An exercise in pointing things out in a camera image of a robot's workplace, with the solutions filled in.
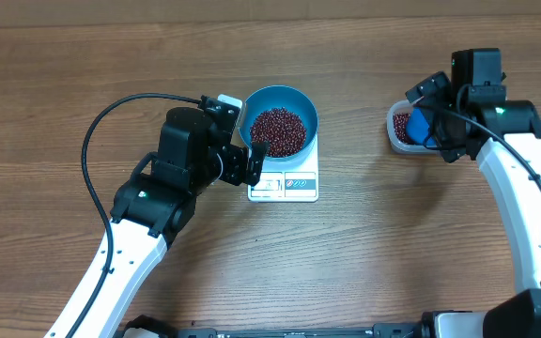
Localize blue plastic scoop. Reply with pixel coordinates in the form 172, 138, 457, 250
405, 108, 436, 147

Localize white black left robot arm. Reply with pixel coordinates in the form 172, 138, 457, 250
47, 100, 266, 337

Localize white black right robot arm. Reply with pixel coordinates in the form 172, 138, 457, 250
408, 48, 541, 338

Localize red beans in bowl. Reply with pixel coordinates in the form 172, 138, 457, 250
250, 107, 307, 158

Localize white digital kitchen scale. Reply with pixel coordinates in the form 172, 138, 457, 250
247, 136, 319, 203

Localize teal blue bowl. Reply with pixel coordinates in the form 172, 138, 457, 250
239, 85, 319, 155

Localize red adzuki beans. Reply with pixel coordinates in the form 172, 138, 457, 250
393, 113, 414, 145

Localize clear plastic food container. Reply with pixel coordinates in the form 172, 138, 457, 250
386, 100, 437, 155

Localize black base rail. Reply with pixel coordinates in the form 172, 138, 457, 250
113, 312, 441, 338

